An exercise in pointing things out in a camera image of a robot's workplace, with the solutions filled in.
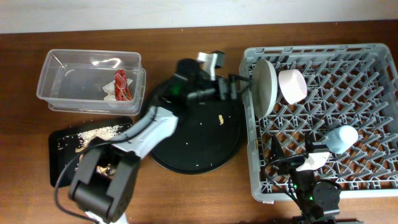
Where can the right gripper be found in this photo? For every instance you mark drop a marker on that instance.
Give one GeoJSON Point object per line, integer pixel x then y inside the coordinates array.
{"type": "Point", "coordinates": [290, 165]}

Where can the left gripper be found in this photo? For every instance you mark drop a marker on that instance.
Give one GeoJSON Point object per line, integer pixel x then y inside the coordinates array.
{"type": "Point", "coordinates": [226, 94]}

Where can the grey plate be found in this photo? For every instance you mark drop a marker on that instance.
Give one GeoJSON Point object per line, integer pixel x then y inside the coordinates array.
{"type": "Point", "coordinates": [264, 89]}

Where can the light blue cup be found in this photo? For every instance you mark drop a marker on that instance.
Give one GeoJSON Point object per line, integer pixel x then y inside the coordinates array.
{"type": "Point", "coordinates": [341, 139]}

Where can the pink bowl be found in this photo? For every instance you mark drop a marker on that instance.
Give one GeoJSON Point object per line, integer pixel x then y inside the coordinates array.
{"type": "Point", "coordinates": [292, 85]}

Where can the red snack wrapper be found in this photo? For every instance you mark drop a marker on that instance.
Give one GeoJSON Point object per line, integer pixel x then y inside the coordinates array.
{"type": "Point", "coordinates": [121, 89]}

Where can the white tissue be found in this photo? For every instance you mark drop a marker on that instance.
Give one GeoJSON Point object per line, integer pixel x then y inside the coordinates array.
{"type": "Point", "coordinates": [109, 89]}

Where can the food scraps rice and peanuts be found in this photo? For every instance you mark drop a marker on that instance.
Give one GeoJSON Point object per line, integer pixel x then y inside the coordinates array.
{"type": "Point", "coordinates": [105, 133]}

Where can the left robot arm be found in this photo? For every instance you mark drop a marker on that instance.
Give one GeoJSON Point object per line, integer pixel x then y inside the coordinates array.
{"type": "Point", "coordinates": [104, 182]}

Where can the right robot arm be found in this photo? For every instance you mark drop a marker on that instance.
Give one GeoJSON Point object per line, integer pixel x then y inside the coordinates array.
{"type": "Point", "coordinates": [317, 199]}

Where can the grey dishwasher rack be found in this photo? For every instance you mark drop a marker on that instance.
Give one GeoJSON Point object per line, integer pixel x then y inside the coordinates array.
{"type": "Point", "coordinates": [352, 85]}

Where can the stray peanut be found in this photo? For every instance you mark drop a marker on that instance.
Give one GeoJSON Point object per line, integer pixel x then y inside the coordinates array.
{"type": "Point", "coordinates": [221, 119]}

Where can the round black tray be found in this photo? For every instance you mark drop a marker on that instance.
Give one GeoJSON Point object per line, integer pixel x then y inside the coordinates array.
{"type": "Point", "coordinates": [200, 144]}

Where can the clear plastic bin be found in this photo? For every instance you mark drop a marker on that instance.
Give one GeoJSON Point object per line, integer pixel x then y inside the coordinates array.
{"type": "Point", "coordinates": [73, 81]}

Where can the black rectangular tray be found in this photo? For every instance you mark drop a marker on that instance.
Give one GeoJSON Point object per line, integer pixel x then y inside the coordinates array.
{"type": "Point", "coordinates": [62, 143]}

